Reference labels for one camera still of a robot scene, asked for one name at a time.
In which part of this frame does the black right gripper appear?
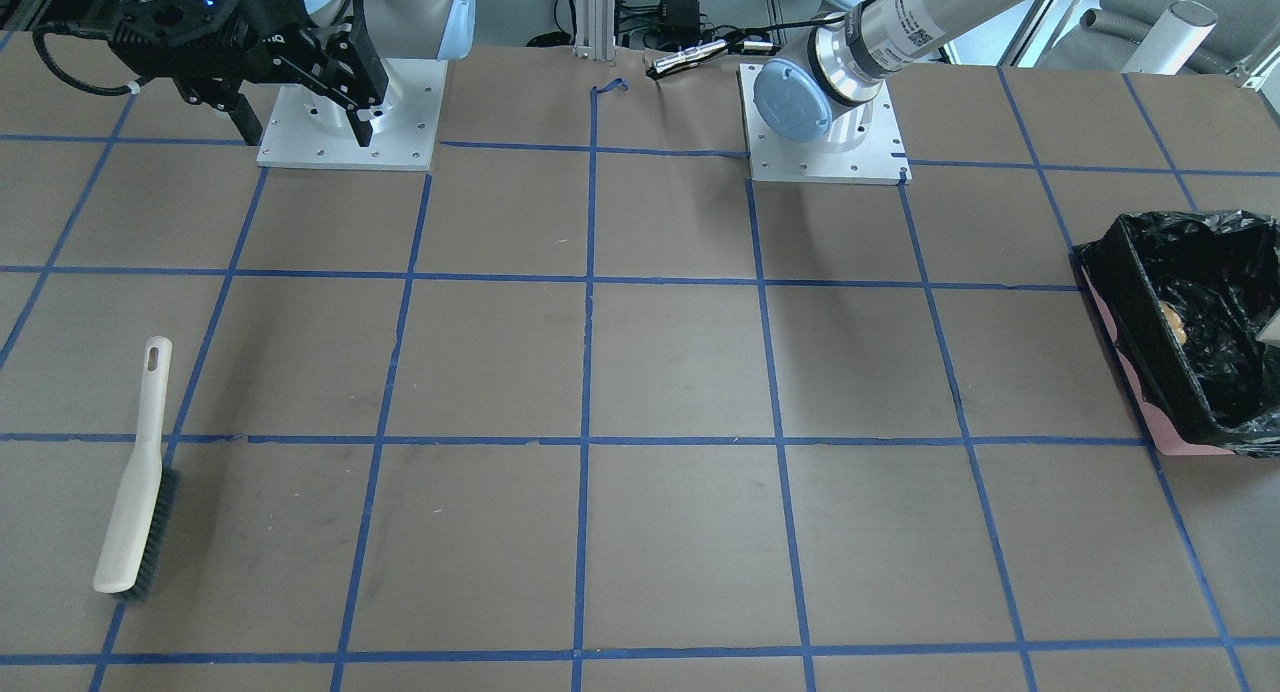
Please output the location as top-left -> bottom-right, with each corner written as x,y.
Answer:
108,0 -> 388,148

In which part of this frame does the beige hand brush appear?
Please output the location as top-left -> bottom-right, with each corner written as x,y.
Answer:
92,336 -> 180,602

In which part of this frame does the cream bread crust piece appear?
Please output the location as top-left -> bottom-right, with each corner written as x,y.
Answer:
1158,301 -> 1189,347

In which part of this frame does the beige plastic dustpan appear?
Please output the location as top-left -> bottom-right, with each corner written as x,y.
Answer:
1254,312 -> 1280,347

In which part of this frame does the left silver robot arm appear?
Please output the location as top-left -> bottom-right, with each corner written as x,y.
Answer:
751,0 -> 1021,142

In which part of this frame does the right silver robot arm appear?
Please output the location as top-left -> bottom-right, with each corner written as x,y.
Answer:
108,0 -> 475,148

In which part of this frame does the bin with black liner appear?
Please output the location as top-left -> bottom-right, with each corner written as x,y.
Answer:
1073,210 -> 1279,458

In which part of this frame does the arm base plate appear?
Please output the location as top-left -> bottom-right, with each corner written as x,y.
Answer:
256,56 -> 449,171
739,60 -> 913,185

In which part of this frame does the aluminium frame post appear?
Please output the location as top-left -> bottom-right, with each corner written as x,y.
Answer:
570,0 -> 618,64

